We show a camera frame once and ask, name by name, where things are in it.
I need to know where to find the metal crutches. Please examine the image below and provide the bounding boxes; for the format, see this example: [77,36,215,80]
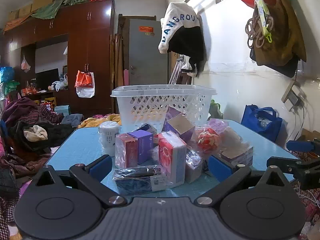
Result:
[168,57,193,85]

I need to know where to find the red box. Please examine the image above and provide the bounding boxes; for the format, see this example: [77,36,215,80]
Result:
[158,131,188,186]

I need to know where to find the cardboard boxes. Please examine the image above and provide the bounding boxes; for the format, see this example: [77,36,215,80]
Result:
[6,0,59,22]

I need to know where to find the wall power strip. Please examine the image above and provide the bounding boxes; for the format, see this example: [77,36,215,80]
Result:
[281,81,305,112]

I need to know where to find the black item in plastic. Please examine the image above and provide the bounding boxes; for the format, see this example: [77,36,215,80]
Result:
[136,123,158,136]

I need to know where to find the red ball in plastic bag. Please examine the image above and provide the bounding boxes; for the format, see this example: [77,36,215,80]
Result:
[197,127,221,153]

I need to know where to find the small pink hanging bag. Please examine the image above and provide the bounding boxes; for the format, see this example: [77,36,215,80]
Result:
[21,55,31,73]

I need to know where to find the open purple carton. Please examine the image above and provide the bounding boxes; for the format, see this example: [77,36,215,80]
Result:
[162,106,196,143]

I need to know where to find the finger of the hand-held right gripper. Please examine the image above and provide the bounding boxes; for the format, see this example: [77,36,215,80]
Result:
[266,156,304,174]
[286,139,320,153]

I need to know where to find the open pink-white box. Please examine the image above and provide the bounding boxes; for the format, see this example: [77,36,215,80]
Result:
[219,144,254,168]

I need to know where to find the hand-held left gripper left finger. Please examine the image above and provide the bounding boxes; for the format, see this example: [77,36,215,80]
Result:
[31,154,127,208]

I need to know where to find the blue plastic bag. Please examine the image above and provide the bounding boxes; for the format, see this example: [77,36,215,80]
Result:
[0,66,15,83]

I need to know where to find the yellow blanket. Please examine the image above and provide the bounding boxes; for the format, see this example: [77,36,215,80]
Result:
[77,114,122,129]

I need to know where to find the beige cloth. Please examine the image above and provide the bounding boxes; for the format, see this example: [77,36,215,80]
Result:
[23,125,48,142]

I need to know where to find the white hoodie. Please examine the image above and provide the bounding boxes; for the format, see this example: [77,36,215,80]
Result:
[158,2,203,54]

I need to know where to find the printed purple box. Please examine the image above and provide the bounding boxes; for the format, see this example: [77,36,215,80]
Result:
[127,130,154,164]

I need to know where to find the yellow-green strap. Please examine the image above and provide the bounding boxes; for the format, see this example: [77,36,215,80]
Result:
[249,0,273,43]

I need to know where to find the black television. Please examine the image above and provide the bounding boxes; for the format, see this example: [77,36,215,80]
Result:
[35,68,60,91]

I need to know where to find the green cloth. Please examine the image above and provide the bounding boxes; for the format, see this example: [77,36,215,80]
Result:
[30,0,93,20]

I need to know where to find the pile of dark clothes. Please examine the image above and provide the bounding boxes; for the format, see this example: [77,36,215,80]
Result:
[0,97,77,198]

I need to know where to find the teal box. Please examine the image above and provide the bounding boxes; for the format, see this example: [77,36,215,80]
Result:
[54,105,72,117]

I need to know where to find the grey door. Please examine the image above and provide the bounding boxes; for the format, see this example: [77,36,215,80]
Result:
[128,19,169,87]

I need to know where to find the white plastic bag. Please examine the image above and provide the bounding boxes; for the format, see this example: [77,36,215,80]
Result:
[52,74,69,92]

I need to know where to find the blue tote bag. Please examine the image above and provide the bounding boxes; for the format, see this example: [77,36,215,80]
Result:
[241,104,283,143]

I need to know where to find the coiled brown rope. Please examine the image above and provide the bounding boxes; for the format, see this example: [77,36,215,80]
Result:
[245,12,274,50]

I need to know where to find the brown wooden wardrobe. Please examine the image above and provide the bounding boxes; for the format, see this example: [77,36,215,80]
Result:
[0,0,116,118]

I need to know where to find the dark packet in clear wrap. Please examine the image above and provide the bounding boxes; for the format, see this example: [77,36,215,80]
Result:
[113,167,168,196]

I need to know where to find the white plastic basket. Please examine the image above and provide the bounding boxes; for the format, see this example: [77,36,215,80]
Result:
[110,84,217,131]

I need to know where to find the white cup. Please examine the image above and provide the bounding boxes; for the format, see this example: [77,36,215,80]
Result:
[98,121,121,157]

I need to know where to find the red-purple box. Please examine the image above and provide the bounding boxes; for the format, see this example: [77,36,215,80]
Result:
[115,133,139,169]

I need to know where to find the silver wrapped box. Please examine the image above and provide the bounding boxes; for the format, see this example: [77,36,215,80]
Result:
[185,150,204,184]

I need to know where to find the brown hanging bag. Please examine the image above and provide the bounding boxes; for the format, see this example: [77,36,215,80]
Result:
[249,0,307,78]

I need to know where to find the orange-white plastic bag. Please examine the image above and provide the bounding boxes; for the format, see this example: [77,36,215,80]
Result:
[74,70,96,99]

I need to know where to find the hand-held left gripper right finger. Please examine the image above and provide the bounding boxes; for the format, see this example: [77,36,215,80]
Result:
[194,155,288,208]

